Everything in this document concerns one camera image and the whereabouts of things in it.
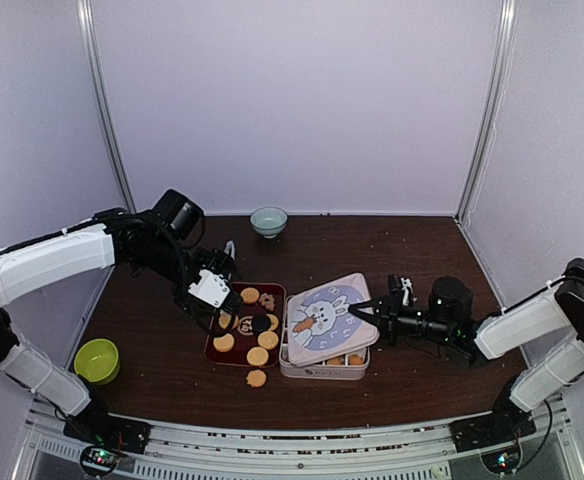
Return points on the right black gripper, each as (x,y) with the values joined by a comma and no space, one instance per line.
(385,317)

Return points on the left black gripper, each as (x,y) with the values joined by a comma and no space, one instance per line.
(193,308)

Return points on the white divided cookie tin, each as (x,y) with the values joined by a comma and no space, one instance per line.
(347,367)

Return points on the metal food tongs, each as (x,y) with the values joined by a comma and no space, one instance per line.
(230,252)

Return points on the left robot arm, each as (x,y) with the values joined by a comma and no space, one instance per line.
(153,239)

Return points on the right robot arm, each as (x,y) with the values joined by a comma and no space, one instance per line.
(447,321)

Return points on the black sandwich cookie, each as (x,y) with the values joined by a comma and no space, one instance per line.
(261,323)

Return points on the red cookie tray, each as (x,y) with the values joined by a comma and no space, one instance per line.
(271,302)

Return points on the round tan biscuit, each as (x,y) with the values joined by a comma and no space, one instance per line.
(257,356)

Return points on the scalloped cookie on table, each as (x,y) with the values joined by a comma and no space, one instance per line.
(256,378)

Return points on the pale blue ceramic bowl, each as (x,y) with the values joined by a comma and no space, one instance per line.
(269,222)

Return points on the green plastic bowl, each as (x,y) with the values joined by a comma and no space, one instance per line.
(97,361)

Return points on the aluminium front rail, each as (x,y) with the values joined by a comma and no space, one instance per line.
(422,450)

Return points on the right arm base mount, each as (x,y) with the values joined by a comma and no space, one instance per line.
(491,429)

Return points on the right aluminium frame post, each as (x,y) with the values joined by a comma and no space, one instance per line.
(497,80)

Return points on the aluminium frame post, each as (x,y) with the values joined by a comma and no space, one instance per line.
(497,80)
(88,33)

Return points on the left aluminium frame post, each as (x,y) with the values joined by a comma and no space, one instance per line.
(88,33)

